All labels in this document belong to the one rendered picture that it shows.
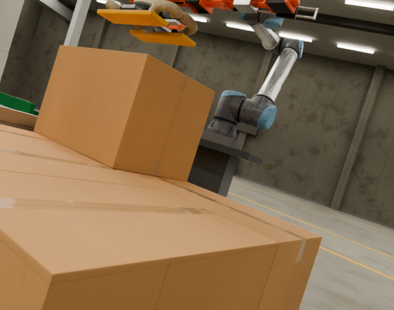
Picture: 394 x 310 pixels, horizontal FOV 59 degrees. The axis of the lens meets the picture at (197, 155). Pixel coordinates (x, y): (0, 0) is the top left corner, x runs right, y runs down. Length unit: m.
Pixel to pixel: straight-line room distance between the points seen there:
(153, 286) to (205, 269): 0.12
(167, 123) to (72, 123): 0.38
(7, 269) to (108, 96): 0.94
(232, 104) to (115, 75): 0.93
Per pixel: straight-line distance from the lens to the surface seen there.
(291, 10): 1.25
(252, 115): 2.01
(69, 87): 1.53
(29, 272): 0.40
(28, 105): 2.61
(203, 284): 0.61
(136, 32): 1.72
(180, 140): 1.37
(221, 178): 1.96
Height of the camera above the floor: 0.70
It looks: 1 degrees down
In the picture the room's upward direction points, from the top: 18 degrees clockwise
